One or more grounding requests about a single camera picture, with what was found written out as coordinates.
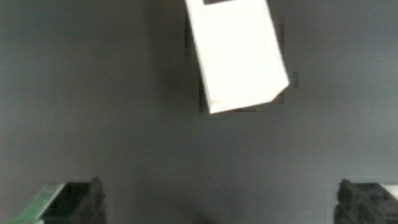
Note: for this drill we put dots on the white desk leg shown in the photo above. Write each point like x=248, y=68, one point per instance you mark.
x=239, y=53

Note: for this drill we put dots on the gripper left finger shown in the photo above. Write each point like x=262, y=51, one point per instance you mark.
x=68, y=204

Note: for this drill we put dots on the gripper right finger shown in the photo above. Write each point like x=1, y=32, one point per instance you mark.
x=367, y=203

